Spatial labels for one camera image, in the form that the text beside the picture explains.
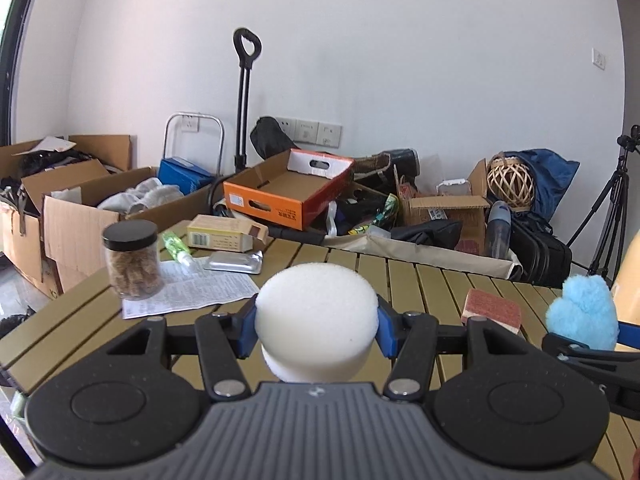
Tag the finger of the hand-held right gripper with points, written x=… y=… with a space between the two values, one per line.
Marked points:
x=567 y=352
x=629 y=334

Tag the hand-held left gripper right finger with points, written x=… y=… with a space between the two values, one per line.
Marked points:
x=387 y=330

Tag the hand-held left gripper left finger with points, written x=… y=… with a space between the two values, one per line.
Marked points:
x=246 y=332

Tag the blue plush toy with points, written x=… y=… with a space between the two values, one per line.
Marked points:
x=582 y=310

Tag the white round sponge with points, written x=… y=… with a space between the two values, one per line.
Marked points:
x=315 y=310

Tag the printed paper sheet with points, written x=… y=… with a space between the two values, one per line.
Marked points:
x=200 y=290

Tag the silver blister pack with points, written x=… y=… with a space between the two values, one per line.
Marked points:
x=232 y=261

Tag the brown scouring sponge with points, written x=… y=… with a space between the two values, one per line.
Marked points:
x=492 y=307

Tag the yellow carton box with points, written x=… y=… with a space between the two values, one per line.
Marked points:
x=220 y=235

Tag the black cloth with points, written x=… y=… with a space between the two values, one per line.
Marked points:
x=425 y=232

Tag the green spray bottle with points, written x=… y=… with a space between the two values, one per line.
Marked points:
x=175 y=245

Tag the green patterned packet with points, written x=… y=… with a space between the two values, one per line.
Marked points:
x=387 y=210

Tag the small brown cardboard box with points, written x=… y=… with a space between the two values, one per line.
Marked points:
x=450 y=220

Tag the orange cardboard box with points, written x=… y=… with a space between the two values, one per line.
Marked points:
x=280 y=210

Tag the glass jar black lid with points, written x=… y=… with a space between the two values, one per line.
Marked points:
x=132 y=265

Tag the grey water bottle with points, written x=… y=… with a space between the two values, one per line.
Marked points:
x=497 y=232

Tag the clear plastic container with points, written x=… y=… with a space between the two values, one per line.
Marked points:
x=455 y=187

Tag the blue box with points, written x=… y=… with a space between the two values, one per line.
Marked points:
x=185 y=177

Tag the blue fabric bag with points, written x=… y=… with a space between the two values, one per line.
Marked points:
x=555 y=175

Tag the wicker ball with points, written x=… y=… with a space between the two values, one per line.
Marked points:
x=510 y=182

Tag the black tripod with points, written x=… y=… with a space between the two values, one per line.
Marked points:
x=629 y=140

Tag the large brown cardboard box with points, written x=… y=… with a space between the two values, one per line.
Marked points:
x=75 y=240

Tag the black backpack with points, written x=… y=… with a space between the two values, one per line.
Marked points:
x=267 y=137

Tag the white metal tube rack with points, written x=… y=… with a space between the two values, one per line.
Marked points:
x=195 y=115

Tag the worn brown cardboard box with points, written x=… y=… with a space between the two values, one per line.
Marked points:
x=15 y=240

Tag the white wall socket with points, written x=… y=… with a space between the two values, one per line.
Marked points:
x=286 y=129
x=191 y=124
x=306 y=131
x=330 y=135

